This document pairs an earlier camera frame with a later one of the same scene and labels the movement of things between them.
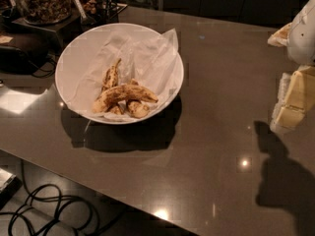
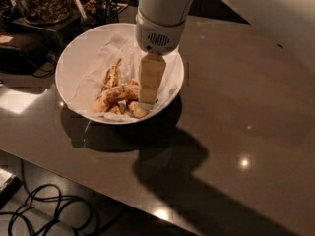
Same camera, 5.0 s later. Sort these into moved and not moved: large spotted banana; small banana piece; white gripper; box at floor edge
Moved: white gripper
Not moved: small banana piece; large spotted banana; box at floor edge
